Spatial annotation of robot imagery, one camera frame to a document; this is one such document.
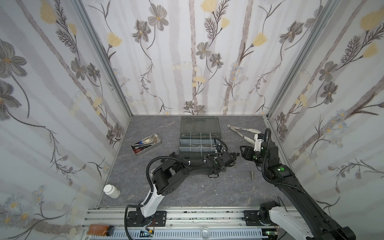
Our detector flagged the cluster black hex nuts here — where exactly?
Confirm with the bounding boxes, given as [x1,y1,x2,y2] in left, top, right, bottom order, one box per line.
[231,152,240,159]

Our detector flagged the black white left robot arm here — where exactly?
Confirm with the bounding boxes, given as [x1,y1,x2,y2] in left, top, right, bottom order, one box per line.
[124,138,239,240]

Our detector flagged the white plastic bottle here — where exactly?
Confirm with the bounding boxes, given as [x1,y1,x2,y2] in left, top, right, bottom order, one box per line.
[103,184,121,199]

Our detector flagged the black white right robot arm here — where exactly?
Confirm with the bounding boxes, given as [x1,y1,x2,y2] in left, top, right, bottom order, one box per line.
[240,128,356,240]

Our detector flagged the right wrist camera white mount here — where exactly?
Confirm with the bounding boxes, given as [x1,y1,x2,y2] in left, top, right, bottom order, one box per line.
[254,134,264,152]

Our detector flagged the aluminium rail frame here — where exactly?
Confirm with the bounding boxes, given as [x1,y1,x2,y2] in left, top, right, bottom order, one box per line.
[80,206,331,240]

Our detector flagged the amber bottle with black cap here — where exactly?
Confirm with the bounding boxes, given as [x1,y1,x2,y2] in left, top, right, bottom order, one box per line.
[87,224,115,237]

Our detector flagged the metal tongs with white tips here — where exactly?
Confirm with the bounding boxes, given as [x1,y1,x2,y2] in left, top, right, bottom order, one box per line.
[227,124,262,145]

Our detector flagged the metal tray with tools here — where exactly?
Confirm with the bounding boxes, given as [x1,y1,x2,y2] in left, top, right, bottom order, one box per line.
[131,133,162,156]

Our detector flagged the green plastic organizer box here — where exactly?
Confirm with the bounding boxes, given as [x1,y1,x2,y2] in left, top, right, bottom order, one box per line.
[179,116,222,160]

